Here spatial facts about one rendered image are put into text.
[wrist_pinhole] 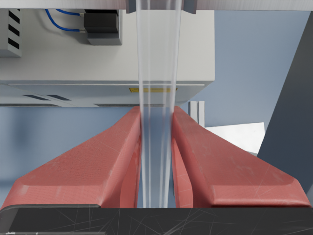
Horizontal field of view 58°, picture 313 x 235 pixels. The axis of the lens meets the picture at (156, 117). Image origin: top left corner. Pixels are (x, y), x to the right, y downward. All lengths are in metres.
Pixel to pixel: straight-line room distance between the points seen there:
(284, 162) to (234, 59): 0.97
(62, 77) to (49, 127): 0.67
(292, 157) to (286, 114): 0.03
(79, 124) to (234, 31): 0.69
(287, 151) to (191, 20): 0.34
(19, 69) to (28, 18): 0.08
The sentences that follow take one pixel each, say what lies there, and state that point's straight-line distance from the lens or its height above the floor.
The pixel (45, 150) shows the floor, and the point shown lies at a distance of 1.15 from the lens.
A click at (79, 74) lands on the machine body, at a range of 0.47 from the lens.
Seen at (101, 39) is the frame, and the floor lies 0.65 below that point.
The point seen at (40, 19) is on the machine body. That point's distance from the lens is 0.52.
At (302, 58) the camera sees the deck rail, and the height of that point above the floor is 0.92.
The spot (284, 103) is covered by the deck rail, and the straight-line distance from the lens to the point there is 0.19.
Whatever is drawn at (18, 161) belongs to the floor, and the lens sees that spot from 1.19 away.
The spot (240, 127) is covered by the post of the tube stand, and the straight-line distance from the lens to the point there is 1.11.
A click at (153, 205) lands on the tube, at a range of 0.17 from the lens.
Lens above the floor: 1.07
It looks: 88 degrees down
